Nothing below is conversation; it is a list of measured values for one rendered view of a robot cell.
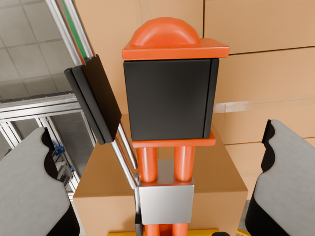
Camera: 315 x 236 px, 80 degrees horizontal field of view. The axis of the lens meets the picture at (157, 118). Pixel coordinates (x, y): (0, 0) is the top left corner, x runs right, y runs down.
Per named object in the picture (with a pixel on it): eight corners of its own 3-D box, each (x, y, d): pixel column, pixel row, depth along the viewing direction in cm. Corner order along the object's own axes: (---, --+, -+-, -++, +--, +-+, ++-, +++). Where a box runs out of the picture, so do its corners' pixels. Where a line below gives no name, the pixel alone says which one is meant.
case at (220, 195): (196, 205, 107) (216, 299, 72) (124, 208, 107) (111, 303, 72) (206, 110, 77) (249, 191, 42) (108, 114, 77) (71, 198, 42)
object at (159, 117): (202, 118, 21) (215, 146, 17) (136, 121, 21) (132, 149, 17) (211, 37, 17) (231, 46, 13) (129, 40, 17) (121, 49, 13)
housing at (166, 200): (188, 194, 28) (193, 224, 24) (141, 195, 28) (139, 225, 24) (191, 157, 24) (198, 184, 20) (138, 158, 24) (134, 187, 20)
